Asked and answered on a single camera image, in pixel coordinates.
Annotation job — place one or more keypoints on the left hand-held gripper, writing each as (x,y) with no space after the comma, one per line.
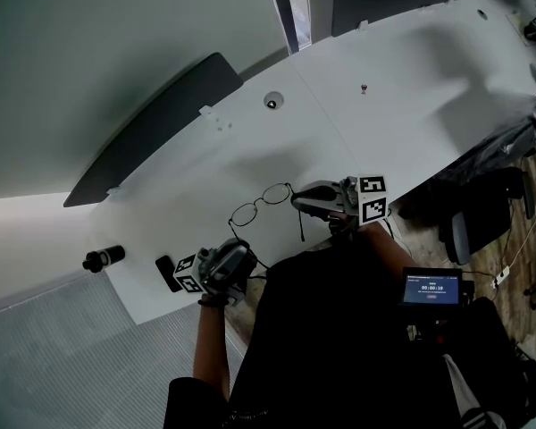
(230,262)

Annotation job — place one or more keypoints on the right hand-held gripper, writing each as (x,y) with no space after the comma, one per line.
(339,197)

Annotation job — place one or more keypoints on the person's left forearm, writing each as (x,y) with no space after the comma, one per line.
(212,342)

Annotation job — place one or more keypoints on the person's right forearm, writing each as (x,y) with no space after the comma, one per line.
(382,241)

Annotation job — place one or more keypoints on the person's right hand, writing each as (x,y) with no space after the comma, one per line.
(341,226)

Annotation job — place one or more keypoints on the black wristband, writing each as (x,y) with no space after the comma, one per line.
(212,302)

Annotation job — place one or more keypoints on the black smartphone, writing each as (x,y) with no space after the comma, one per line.
(167,274)

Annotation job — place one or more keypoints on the black cylindrical bottle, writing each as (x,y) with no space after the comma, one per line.
(105,257)

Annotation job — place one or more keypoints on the small screen with timer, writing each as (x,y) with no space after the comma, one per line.
(431,286)

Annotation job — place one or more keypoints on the person's black shirt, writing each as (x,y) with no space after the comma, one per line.
(339,342)

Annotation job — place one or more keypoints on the white divider clip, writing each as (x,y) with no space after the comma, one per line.
(362,25)
(112,190)
(206,111)

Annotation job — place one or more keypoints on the black office chair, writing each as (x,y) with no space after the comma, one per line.
(478,221)

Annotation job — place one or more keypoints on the long dark desk divider panel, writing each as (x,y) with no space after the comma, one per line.
(161,123)

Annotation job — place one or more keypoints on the black plastic sheet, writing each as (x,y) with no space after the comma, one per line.
(491,150)

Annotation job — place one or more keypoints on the white power strip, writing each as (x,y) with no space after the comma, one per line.
(503,276)

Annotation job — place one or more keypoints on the white striped garment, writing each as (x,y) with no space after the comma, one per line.
(469,400)

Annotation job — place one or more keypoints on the black camera rig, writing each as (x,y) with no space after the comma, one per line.
(446,320)

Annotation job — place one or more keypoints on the dark window frame post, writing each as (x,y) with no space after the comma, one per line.
(290,11)

